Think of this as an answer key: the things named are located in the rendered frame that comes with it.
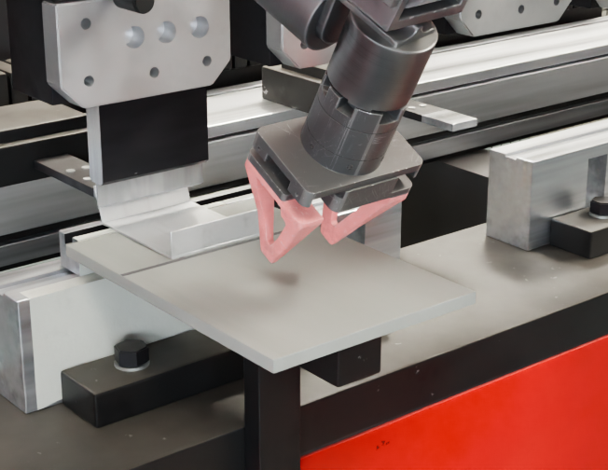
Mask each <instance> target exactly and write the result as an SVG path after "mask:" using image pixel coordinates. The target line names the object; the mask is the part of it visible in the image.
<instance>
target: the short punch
mask: <svg viewBox="0 0 608 470"><path fill-rule="evenodd" d="M86 114H87V130H88V147H89V163H90V179H91V181H92V182H94V183H96V194H97V207H98V208H100V207H104V206H107V205H112V204H116V203H120V202H124V201H128V200H135V199H140V198H143V197H147V196H151V195H156V194H159V193H163V192H167V191H172V190H176V189H179V188H183V187H191V186H195V185H198V184H202V183H203V175H202V163H204V162H207V161H208V159H209V154H208V118H207V86H206V87H200V88H195V89H190V90H181V91H176V92H171V93H165V94H161V95H155V96H150V97H145V98H140V99H135V100H129V101H125V102H120V103H114V104H105V105H100V106H94V107H90V108H86Z"/></svg>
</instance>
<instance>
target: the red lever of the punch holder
mask: <svg viewBox="0 0 608 470"><path fill-rule="evenodd" d="M113 2H114V3H115V5H116V6H117V7H120V8H123V9H127V10H129V11H133V12H136V13H140V14H145V13H148V12H149V11H150V10H151V9H152V7H153V6H154V3H155V0H113Z"/></svg>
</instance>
